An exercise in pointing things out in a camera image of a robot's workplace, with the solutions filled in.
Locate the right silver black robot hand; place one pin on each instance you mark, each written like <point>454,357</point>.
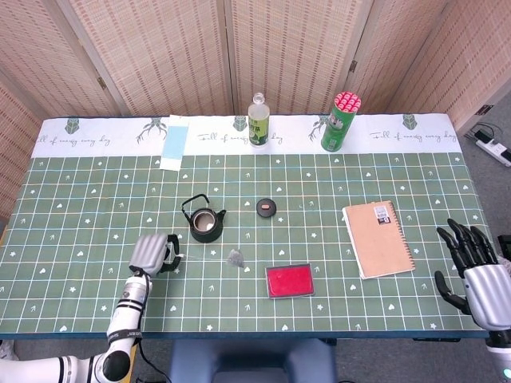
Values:
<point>489,295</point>

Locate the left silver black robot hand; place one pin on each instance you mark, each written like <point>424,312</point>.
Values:
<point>149,253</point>

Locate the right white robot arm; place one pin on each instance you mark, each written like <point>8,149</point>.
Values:
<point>501,355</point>

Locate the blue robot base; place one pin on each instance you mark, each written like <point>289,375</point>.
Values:
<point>251,361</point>

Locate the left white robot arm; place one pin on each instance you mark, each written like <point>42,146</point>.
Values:
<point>123,319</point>

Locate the black iron teapot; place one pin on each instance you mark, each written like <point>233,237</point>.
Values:
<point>205,228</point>

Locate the black teapot lid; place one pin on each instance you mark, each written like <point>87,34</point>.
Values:
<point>266,208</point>

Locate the green grid tablecloth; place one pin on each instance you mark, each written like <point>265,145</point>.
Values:
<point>100,207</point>

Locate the blue white paper card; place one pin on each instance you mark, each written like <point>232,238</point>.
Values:
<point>175,143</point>

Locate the kraft spiral notebook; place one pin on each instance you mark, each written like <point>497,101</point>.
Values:
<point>379,243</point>

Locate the red ink pad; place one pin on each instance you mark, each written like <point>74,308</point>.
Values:
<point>290,281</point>

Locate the white power strip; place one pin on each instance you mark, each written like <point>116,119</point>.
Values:
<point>497,151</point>

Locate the glass bottle green label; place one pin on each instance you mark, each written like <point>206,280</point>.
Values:
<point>258,123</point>

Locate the white sneaker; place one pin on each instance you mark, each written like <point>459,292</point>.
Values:
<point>6,350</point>

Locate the woven folding screen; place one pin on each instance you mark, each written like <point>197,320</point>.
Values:
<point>167,52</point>

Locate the green chips can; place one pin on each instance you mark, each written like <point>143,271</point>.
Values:
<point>339,123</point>

